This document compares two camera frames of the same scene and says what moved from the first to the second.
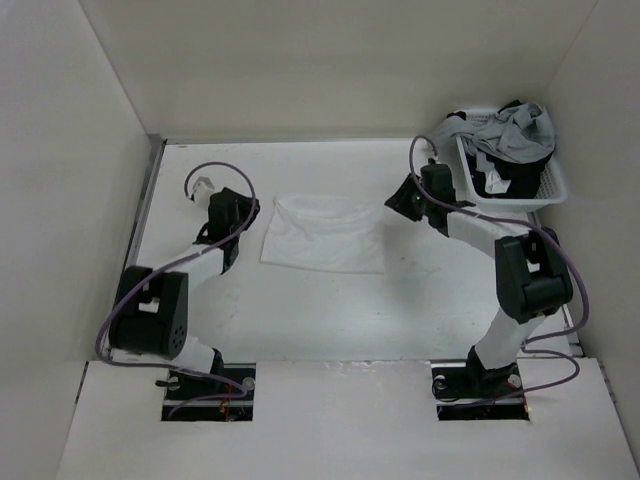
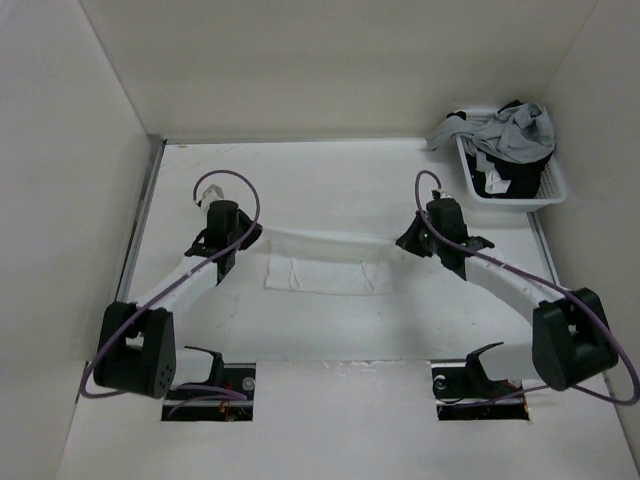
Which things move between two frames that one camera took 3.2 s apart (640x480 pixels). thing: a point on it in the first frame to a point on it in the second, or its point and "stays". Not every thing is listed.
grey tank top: [517, 132] stays
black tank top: [525, 178] stays
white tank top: [331, 232] to [327, 261]
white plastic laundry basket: [552, 188] stays
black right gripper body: [411, 201] to [420, 239]
